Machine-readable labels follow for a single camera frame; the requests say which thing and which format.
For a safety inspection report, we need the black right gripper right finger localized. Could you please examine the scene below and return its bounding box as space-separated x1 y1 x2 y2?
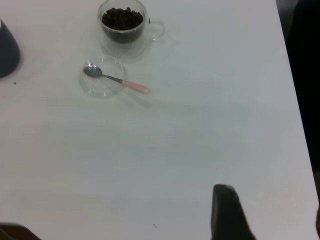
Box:
209 184 259 240

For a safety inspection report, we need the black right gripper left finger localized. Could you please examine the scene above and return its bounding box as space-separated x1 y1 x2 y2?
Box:
0 222 42 240

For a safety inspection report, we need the metal spoon with pink handle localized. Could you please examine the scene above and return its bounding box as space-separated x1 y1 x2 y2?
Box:
83 63 151 95

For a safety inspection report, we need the dark blue ceramic mug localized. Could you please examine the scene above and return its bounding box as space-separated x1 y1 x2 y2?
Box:
0 18 21 79

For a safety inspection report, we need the clear round glass lid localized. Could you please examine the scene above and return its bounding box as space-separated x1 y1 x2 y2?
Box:
79 55 128 99

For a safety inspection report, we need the dark coffee beans pile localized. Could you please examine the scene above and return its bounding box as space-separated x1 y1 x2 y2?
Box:
101 6 145 44

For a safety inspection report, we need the clear double-wall glass cup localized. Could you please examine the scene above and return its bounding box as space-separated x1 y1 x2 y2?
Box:
96 0 166 59

